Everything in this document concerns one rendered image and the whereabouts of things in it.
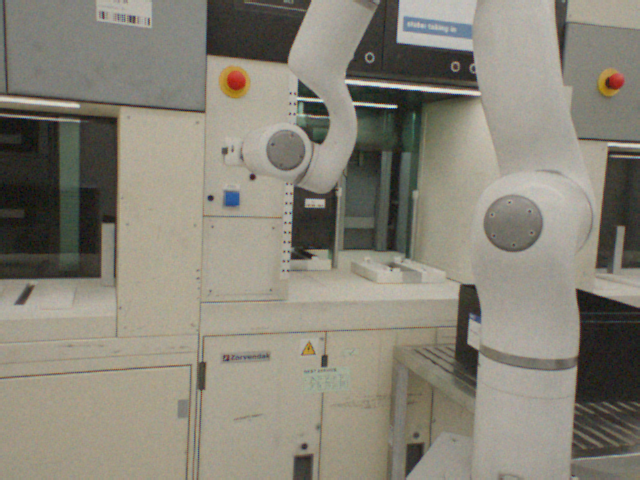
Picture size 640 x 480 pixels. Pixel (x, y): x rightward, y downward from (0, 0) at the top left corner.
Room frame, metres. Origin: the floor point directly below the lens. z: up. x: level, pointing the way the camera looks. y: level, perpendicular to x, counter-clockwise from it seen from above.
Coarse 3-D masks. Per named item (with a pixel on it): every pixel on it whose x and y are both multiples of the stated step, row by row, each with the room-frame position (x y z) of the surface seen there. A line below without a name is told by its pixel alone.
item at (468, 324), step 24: (576, 288) 1.44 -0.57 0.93; (480, 312) 1.30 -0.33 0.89; (600, 312) 1.35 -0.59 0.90; (624, 312) 1.29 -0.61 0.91; (456, 336) 1.39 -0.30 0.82; (600, 336) 1.18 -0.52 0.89; (624, 336) 1.19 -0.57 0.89; (600, 360) 1.18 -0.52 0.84; (624, 360) 1.19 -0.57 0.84; (576, 384) 1.17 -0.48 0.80; (600, 384) 1.18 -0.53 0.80; (624, 384) 1.19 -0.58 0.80
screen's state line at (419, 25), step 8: (408, 24) 1.51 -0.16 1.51; (416, 24) 1.51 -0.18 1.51; (424, 24) 1.52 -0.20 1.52; (432, 24) 1.53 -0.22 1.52; (440, 24) 1.53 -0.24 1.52; (448, 24) 1.54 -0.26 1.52; (456, 24) 1.55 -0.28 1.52; (464, 24) 1.55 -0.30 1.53; (416, 32) 1.51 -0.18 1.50; (424, 32) 1.52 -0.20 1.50; (432, 32) 1.53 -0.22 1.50; (440, 32) 1.54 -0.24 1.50; (448, 32) 1.54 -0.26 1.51; (456, 32) 1.55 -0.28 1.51; (464, 32) 1.56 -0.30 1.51; (472, 32) 1.56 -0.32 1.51
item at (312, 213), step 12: (300, 192) 1.87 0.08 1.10; (312, 192) 1.88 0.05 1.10; (300, 204) 1.87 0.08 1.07; (312, 204) 1.88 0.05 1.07; (324, 204) 1.89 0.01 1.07; (300, 216) 1.87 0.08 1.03; (312, 216) 1.88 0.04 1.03; (324, 216) 1.89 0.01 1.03; (300, 228) 1.87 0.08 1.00; (312, 228) 1.88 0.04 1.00; (324, 228) 1.89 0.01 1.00; (300, 240) 1.87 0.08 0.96; (312, 240) 1.88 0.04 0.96; (324, 240) 1.89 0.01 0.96; (300, 252) 2.01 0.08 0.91
